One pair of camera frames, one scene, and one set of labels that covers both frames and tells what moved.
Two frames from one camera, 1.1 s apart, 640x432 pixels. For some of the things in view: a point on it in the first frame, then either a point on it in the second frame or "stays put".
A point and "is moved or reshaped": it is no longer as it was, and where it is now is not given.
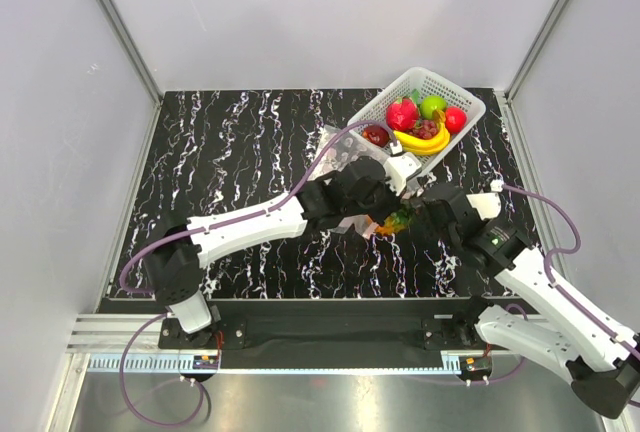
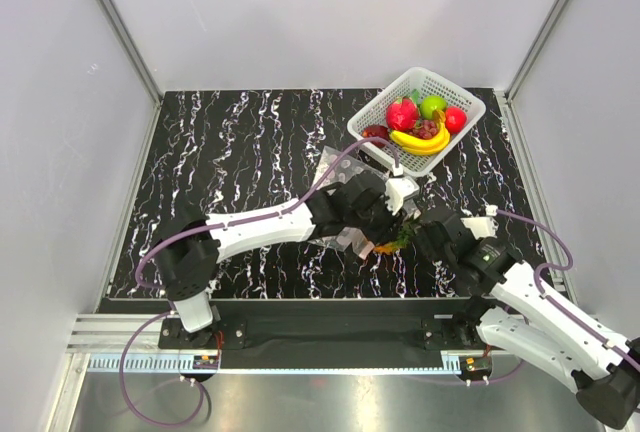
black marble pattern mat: x=213 y=152 stays put
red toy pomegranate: x=402 y=115 stays put
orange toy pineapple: x=395 y=221 is moved or reshaped
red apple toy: x=455 y=119 stays put
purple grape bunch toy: x=426 y=131 stays put
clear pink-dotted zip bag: x=338 y=149 → x=338 y=167
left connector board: x=208 y=362 stays put
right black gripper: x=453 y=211 → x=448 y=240
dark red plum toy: x=377 y=135 stays put
